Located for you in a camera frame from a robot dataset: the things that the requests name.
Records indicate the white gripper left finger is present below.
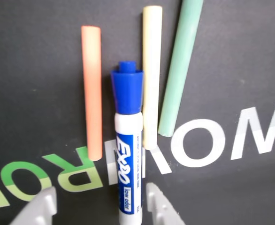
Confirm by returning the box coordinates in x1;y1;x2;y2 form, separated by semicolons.
9;186;58;225

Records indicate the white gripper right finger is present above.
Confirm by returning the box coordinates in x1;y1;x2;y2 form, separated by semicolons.
146;182;186;225

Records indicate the blue Expo marker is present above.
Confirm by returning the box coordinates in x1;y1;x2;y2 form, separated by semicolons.
110;60;145;225

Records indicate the orange chalk stick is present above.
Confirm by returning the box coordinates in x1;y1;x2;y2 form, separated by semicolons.
80;25;104;162

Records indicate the yellow chalk stick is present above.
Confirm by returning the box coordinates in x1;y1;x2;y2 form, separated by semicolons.
142;6;163;151

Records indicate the dark grey WOWROBO mat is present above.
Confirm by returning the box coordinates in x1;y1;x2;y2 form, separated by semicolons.
0;0;275;225

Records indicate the green chalk stick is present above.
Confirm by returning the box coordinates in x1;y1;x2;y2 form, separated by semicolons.
158;0;204;138

